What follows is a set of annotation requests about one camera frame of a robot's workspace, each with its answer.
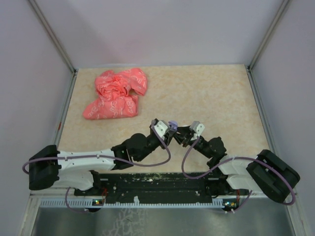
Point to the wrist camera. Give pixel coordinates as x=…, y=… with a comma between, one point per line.
x=196, y=129
x=161, y=128

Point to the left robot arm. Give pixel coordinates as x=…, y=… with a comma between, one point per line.
x=79, y=170

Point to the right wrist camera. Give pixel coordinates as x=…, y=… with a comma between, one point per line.
x=196, y=129

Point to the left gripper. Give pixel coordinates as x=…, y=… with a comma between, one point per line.
x=166, y=139

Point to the purple round charging case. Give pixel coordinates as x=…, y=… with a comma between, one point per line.
x=173, y=125

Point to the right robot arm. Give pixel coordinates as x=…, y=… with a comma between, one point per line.
x=265, y=173

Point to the crumpled pink cloth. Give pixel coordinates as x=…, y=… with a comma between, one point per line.
x=117, y=94

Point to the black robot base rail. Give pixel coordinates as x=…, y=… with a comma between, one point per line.
x=159, y=188

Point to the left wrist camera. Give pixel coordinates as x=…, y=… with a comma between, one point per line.
x=161, y=128

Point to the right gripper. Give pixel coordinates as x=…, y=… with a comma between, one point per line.
x=187, y=134

